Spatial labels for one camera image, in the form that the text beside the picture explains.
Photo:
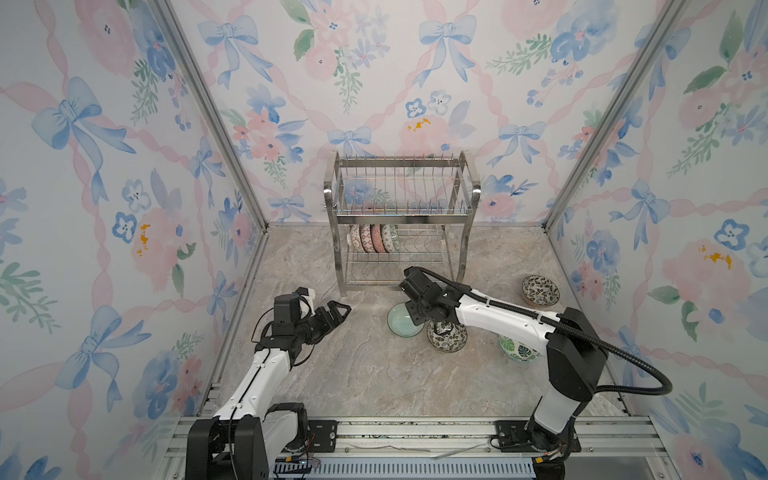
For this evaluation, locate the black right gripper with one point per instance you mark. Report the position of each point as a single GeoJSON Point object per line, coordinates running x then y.
{"type": "Point", "coordinates": [414, 318]}

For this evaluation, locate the black leaf pattern pink bowl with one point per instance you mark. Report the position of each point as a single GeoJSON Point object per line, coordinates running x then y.
{"type": "Point", "coordinates": [540, 291]}

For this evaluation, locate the pale green celadon bowl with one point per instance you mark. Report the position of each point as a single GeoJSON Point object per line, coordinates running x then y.
{"type": "Point", "coordinates": [400, 323]}

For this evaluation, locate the green monstera leaf bowl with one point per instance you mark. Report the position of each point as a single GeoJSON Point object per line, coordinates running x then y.
{"type": "Point", "coordinates": [518, 351]}

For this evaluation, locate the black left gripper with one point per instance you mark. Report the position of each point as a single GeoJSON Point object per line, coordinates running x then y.
{"type": "Point", "coordinates": [325, 323]}

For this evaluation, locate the stainless steel dish rack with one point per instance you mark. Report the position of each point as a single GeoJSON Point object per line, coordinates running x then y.
{"type": "Point", "coordinates": [431, 199]}

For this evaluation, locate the black floral pattern bowl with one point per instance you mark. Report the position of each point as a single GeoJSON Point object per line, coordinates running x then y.
{"type": "Point", "coordinates": [377, 239]}

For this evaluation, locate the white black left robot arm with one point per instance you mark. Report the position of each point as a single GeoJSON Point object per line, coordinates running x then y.
{"type": "Point", "coordinates": [245, 437]}

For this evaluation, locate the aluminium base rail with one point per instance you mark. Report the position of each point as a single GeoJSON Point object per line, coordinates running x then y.
{"type": "Point", "coordinates": [460, 448]}

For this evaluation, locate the red diamond pattern bowl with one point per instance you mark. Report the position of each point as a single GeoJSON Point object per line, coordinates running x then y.
{"type": "Point", "coordinates": [365, 234]}

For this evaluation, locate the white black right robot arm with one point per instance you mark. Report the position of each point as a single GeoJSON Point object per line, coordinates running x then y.
{"type": "Point", "coordinates": [566, 341]}

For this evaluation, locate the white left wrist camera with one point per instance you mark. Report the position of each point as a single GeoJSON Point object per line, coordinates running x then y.
{"type": "Point", "coordinates": [306, 300]}

